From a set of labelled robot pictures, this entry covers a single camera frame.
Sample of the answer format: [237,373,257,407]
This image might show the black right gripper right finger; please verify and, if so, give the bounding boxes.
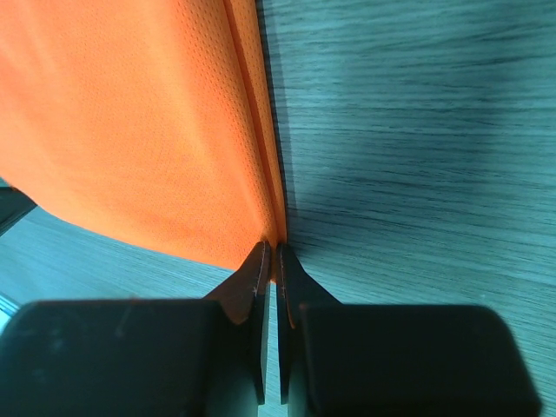
[276,243,341,404]

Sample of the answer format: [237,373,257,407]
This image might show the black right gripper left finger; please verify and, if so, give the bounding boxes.
[204,242,272,404]

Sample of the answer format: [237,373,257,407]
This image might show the orange t-shirt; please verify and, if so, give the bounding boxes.
[1,1,287,269]

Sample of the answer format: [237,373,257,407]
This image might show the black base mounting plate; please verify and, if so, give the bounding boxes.
[0,186,36,235]

